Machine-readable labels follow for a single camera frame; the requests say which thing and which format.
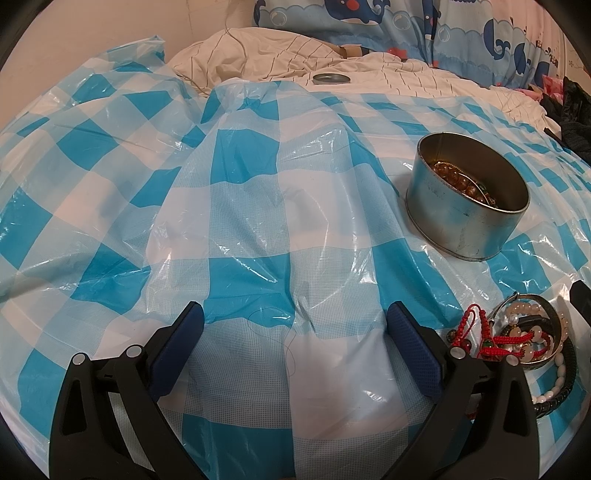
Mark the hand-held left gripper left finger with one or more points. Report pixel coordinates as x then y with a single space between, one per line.
178 350

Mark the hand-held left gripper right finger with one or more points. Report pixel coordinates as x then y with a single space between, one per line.
413 350

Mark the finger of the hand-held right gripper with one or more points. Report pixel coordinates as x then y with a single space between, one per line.
582 300

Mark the round metal tin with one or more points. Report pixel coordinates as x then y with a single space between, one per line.
461 230

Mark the silver bangle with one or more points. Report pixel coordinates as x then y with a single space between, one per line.
496 310

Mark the blue white checkered plastic sheet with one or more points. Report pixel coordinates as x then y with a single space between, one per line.
258 207

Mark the black clothing pile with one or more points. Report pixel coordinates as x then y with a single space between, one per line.
577 124

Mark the pink cloth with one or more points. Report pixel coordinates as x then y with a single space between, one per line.
551 85

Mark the white striped duvet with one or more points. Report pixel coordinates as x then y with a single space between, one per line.
415 78

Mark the round metal tin lid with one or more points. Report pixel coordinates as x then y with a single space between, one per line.
331 78

